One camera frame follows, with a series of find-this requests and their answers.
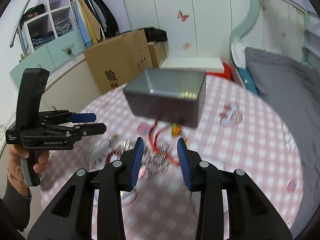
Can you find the white wardrobe doors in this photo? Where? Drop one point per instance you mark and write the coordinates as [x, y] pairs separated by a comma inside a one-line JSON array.
[[195, 28]]

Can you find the metal stair handrail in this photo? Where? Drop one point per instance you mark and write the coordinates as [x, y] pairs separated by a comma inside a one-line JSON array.
[[25, 15]]

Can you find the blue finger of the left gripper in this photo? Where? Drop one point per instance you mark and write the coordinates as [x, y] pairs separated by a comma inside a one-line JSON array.
[[78, 118]]

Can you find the teal bed sheet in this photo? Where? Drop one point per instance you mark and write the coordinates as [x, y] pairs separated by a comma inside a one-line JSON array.
[[247, 80]]

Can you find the large cardboard box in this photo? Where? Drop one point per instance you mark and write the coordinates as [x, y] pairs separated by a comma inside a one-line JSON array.
[[118, 60]]

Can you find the teal bunk bed frame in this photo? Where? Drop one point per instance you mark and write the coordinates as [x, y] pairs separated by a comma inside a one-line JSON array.
[[285, 27]]

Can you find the small cardboard box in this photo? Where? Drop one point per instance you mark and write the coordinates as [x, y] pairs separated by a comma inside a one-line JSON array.
[[158, 53]]

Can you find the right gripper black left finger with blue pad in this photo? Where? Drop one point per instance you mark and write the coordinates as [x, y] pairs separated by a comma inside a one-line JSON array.
[[69, 214]]

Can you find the person's dark sleeve forearm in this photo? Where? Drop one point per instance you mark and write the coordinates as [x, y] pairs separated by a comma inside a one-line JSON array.
[[15, 209]]

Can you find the white board on bench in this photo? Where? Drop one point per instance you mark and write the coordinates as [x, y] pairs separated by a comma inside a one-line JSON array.
[[209, 65]]

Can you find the white pillow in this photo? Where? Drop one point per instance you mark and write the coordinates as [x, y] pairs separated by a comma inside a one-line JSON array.
[[238, 53]]

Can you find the purple shelf wardrobe unit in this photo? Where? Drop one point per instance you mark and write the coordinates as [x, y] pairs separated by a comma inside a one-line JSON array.
[[57, 10]]

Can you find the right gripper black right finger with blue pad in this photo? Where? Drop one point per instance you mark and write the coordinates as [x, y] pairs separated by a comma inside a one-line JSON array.
[[251, 215]]

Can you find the silver chain jewelry pile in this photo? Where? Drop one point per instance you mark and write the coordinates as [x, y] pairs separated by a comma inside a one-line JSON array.
[[111, 149]]

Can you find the hanging clothes row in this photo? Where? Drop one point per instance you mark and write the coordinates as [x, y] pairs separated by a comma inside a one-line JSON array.
[[94, 20]]

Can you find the person's left hand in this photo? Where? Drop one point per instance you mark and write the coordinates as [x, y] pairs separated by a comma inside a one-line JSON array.
[[15, 176]]

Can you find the grey metal tin box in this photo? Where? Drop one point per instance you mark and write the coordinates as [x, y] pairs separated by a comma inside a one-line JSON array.
[[173, 96]]

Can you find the grey duvet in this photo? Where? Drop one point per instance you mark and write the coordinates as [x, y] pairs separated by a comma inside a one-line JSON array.
[[292, 90]]

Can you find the teal drawer cabinet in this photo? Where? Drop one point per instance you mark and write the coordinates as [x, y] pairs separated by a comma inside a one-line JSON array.
[[51, 55]]

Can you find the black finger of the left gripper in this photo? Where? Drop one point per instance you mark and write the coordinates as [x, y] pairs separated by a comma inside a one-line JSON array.
[[91, 129]]

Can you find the pink checkered tablecloth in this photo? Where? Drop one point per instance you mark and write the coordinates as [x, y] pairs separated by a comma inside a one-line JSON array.
[[172, 168]]

